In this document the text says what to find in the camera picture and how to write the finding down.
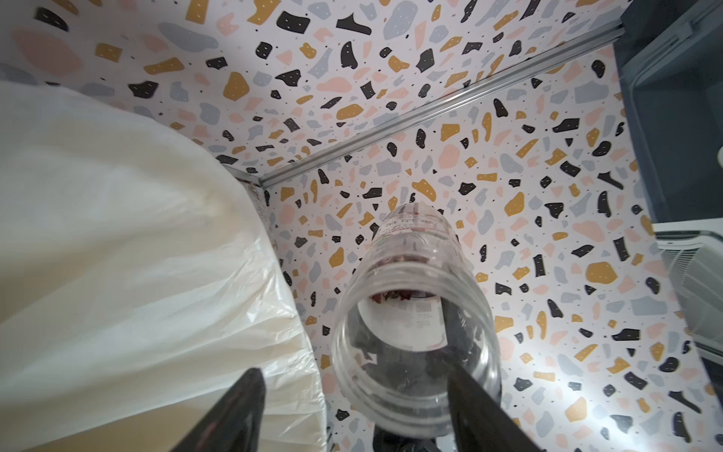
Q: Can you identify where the white plastic bin liner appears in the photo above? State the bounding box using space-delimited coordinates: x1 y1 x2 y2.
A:
1 81 327 451

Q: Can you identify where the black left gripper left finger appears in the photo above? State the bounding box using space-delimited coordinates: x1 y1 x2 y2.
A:
171 367 267 452

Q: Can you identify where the aluminium corner post right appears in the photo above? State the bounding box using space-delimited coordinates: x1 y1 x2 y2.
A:
224 20 624 188

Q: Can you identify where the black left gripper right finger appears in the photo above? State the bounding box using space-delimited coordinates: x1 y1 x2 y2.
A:
447 365 540 452

